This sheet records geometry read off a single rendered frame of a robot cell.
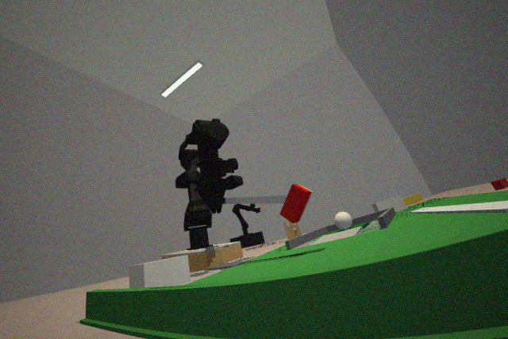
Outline green flat mat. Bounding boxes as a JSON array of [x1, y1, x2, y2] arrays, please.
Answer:
[[80, 191, 508, 339]]

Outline beige flat bar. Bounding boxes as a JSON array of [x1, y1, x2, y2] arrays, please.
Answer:
[[410, 200, 508, 214]]

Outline green raised platform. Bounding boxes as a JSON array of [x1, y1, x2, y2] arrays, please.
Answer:
[[85, 207, 508, 339]]

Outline white golf ball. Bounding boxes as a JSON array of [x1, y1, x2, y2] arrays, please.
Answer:
[[334, 212, 352, 229]]

